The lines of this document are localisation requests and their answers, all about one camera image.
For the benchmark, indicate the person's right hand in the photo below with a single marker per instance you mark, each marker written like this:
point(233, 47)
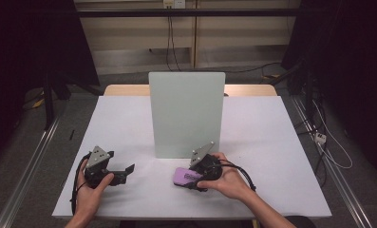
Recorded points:
point(232, 183)

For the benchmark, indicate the wooden table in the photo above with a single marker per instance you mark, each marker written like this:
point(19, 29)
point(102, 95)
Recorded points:
point(252, 90)

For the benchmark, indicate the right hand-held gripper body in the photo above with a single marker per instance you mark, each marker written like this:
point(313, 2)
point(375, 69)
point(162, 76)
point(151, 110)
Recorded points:
point(210, 167)

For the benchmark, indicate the white wall outlet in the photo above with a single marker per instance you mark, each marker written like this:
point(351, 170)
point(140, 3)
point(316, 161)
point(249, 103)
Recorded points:
point(174, 3)

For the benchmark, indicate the white table cover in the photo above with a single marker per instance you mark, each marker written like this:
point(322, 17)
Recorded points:
point(262, 133)

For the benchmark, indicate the purple whiteboard eraser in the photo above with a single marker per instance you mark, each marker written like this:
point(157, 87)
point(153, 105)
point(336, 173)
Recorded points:
point(183, 176)

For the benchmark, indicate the frosted glass whiteboard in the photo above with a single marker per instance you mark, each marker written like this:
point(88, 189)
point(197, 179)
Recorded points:
point(186, 110)

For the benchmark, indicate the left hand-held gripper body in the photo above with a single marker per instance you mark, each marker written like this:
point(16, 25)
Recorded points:
point(96, 161)

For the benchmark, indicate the white power strip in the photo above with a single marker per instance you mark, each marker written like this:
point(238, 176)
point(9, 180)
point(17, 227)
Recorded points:
point(320, 138)

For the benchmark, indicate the metal floor rail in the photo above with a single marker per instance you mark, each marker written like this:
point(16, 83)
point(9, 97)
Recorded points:
point(28, 171)
point(331, 171)

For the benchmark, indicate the black horizontal bar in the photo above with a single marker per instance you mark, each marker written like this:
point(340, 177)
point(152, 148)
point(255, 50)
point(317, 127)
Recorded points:
point(189, 12)

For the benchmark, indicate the dark curtain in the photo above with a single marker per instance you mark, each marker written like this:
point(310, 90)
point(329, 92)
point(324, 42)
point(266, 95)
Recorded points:
point(24, 47)
point(350, 63)

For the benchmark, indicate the person's left hand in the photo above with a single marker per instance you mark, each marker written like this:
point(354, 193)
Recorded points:
point(89, 199)

